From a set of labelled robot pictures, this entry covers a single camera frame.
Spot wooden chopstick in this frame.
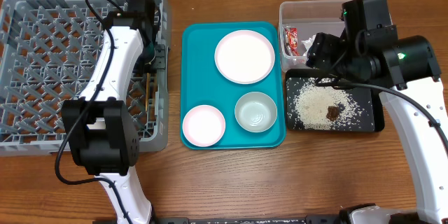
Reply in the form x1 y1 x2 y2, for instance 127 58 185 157
145 73 151 112
148 73 157 106

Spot white napkin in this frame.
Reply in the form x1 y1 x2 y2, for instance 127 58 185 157
299 35 316 57

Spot red snack wrapper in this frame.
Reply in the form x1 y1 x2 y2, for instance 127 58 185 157
283 26 300 56

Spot white rice grains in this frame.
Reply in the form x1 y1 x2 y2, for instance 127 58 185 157
287 76 367 131

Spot brown food scrap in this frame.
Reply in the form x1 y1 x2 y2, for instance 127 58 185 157
326 106 340 121

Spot small pink saucer plate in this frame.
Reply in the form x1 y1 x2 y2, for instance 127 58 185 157
182 105 226 147

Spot large white round plate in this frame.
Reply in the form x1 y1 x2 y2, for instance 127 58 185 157
214 29 275 85

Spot grey-green ceramic bowl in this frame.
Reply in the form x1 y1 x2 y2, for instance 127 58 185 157
234 92 277 133

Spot white ceramic cup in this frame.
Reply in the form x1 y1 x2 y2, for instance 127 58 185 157
87 118 106 130

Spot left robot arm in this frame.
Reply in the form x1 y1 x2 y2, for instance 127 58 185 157
62 10 168 223

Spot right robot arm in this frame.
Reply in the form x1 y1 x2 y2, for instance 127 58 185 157
307 30 447 223

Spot clear plastic waste bin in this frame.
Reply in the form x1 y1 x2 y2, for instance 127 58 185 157
278 0 393 74

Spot black rectangular tray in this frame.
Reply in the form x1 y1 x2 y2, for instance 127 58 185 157
285 68 386 133

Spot teal plastic tray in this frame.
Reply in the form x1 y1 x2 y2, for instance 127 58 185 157
180 21 286 150

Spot grey plastic dish rack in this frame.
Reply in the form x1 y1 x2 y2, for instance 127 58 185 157
1 0 171 156

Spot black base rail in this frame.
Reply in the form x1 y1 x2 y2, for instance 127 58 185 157
92 202 421 224

